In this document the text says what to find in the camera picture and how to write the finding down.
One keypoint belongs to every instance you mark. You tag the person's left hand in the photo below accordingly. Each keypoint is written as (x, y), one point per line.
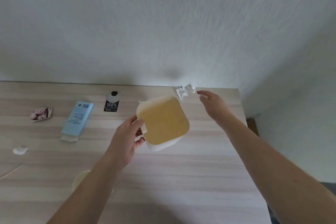
(123, 145)

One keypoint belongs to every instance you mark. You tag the person's right hand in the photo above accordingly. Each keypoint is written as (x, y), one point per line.
(215, 107)

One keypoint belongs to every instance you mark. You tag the person's right thumb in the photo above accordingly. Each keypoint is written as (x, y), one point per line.
(204, 98)

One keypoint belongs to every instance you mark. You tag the person's left thumb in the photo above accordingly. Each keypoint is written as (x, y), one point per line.
(137, 124)

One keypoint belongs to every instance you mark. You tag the white square tub yellow lid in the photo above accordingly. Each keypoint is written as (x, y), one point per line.
(164, 122)

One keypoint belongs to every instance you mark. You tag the person's left forearm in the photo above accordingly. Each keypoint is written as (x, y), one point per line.
(84, 195)

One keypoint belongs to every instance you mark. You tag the person's right forearm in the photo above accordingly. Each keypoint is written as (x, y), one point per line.
(278, 174)

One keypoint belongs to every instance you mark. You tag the crumpled white tissue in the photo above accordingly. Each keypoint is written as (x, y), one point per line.
(185, 90)

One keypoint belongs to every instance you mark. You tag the black hang tag package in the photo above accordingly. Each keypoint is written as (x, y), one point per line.
(112, 101)

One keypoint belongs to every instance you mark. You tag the light blue flat packet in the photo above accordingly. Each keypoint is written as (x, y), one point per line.
(76, 120)

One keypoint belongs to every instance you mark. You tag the cream round cup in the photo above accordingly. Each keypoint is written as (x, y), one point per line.
(80, 179)

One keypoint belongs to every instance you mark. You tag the pink and brown wrapper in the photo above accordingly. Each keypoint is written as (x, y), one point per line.
(42, 113)

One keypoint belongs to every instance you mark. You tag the small white paper scrap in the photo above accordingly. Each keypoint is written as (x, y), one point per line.
(20, 150)

